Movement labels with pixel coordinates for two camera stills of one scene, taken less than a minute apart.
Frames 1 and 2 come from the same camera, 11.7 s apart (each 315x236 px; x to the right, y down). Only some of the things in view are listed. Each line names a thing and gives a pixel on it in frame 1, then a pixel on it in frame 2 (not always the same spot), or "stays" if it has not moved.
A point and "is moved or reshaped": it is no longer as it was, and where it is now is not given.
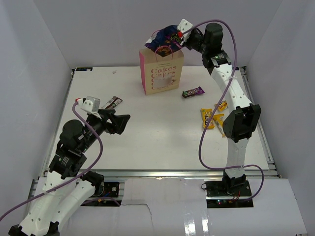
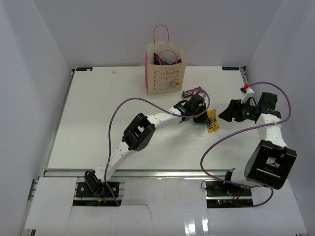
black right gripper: x=187 y=44 to x=234 y=110
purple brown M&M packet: x=189 y=93 stays
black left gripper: x=119 y=121 to x=204 y=118
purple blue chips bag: x=165 y=41 to x=156 y=60
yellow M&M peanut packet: x=206 y=113 is moved or reshaped
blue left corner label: x=84 y=69 stays
